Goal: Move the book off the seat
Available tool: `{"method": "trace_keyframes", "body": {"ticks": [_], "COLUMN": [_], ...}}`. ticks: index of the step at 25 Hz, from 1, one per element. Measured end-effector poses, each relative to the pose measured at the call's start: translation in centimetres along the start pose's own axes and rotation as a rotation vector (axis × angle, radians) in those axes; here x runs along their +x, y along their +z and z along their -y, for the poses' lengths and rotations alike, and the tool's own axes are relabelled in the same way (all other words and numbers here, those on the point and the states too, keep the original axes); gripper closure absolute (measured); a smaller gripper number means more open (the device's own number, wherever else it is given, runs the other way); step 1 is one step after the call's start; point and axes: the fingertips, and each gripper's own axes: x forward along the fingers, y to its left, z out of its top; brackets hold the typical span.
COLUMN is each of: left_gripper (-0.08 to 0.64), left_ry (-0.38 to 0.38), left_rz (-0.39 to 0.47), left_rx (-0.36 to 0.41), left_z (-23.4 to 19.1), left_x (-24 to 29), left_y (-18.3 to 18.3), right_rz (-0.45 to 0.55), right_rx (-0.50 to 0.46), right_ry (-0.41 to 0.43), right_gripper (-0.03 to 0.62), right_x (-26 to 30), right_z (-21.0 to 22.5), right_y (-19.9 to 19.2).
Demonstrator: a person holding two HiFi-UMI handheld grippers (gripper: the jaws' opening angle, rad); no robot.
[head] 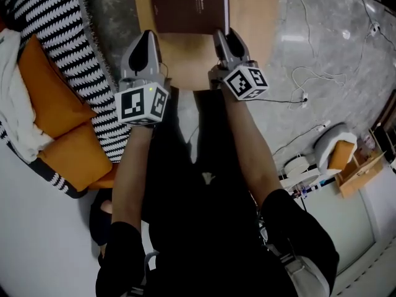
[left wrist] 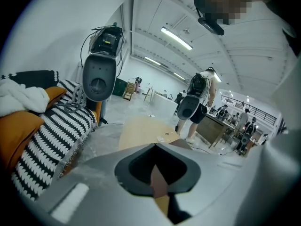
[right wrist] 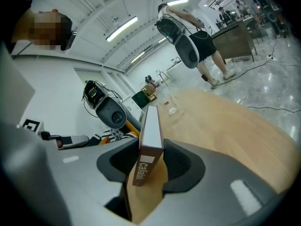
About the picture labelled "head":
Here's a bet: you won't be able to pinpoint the person's right forearm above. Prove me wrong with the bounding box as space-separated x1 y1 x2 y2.
221 88 281 209

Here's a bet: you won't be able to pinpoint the dark wooden shelf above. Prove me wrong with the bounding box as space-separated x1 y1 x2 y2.
371 88 396 163

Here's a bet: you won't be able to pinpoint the person's black trousers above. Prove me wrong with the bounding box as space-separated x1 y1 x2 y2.
145 88 257 197

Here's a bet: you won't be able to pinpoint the person's black shirt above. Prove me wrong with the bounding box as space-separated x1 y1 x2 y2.
95 162 340 297

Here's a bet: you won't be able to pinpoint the person's backpack strap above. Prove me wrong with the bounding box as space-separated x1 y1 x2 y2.
258 218 330 297
126 249 160 297

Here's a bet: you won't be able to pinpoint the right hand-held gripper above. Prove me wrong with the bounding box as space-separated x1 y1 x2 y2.
209 28 269 101

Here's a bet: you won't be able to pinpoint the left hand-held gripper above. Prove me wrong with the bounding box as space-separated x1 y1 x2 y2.
114 29 170 126

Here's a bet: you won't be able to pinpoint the white round wire side table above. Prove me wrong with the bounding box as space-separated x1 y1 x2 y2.
279 153 321 191

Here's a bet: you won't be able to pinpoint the white fluffy blanket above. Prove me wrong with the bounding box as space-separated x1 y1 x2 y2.
0 28 56 163

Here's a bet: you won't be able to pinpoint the orange sofa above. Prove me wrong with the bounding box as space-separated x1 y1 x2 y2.
0 0 137 199

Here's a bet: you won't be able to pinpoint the person's left backpack strap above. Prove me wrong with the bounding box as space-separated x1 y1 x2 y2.
126 249 160 297

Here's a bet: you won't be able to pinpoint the orange seat cushion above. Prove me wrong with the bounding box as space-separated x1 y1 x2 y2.
327 140 356 171

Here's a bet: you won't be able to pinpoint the brown book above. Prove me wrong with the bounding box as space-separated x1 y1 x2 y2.
150 0 231 36

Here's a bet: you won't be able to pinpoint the black white striped sofa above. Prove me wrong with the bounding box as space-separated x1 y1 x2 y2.
0 0 137 199

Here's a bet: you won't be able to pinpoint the person's left forearm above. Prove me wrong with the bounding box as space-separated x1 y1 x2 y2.
110 124 155 228

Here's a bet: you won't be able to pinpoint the person's right backpack strap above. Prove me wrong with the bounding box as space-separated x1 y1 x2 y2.
258 218 330 297

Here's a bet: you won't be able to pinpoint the white cabinet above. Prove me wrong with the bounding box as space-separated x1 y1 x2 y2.
296 178 377 275

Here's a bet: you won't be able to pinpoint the light wooden oval table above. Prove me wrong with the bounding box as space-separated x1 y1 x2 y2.
132 0 281 92

